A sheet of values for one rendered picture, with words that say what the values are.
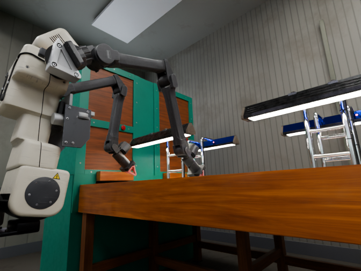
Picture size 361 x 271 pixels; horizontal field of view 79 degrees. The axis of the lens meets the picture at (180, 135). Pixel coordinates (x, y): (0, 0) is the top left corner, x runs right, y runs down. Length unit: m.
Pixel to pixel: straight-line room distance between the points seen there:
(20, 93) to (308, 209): 0.98
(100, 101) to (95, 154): 0.44
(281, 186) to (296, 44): 2.55
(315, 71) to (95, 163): 2.45
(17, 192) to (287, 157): 2.51
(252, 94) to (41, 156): 2.66
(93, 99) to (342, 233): 1.74
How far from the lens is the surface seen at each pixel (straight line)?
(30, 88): 0.98
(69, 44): 0.87
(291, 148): 2.79
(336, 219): 0.71
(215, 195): 0.83
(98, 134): 1.87
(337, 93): 1.03
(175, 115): 1.16
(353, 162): 1.17
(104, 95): 1.99
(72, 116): 0.94
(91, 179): 1.79
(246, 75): 3.25
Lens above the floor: 0.73
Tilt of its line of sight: 13 degrees up
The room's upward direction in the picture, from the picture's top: 2 degrees counter-clockwise
